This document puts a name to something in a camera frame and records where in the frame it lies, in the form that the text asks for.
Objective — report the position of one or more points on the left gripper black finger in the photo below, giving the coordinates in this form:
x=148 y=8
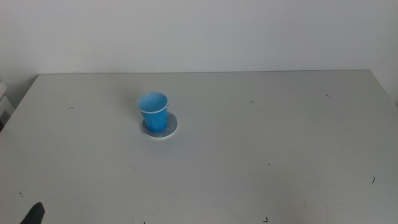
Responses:
x=35 y=216

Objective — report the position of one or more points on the blue plastic cup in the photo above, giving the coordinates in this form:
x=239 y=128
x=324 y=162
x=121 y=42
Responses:
x=154 y=119

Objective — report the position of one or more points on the grey round cup mat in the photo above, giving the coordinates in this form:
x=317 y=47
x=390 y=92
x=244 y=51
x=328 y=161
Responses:
x=171 y=127

